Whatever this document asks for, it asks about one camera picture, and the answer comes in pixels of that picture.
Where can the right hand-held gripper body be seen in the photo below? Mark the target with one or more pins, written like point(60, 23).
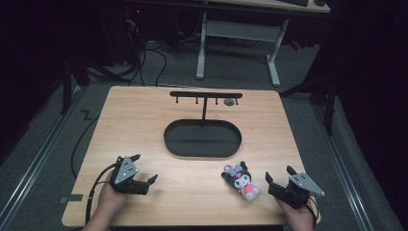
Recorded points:
point(301, 184)

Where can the grey tape strip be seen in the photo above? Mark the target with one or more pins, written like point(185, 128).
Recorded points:
point(72, 198)

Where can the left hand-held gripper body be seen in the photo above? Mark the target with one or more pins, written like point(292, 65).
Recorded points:
point(126, 170)

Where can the aluminium floor rail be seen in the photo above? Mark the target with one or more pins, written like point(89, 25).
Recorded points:
point(35, 163)
point(340, 166)

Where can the person's left hand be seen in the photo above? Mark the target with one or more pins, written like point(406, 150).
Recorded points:
point(110, 199)

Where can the person's right hand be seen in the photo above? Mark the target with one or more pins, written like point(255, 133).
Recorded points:
point(298, 215)

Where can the black hook stand with tray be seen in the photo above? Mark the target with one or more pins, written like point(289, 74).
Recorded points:
point(202, 139)

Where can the white metal-frame desk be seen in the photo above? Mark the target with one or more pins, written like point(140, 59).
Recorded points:
point(243, 32)

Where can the black computer tower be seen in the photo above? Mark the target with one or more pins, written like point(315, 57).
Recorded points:
point(123, 35)

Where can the black metal stand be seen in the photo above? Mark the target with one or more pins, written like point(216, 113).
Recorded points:
point(67, 83)
point(328, 93)

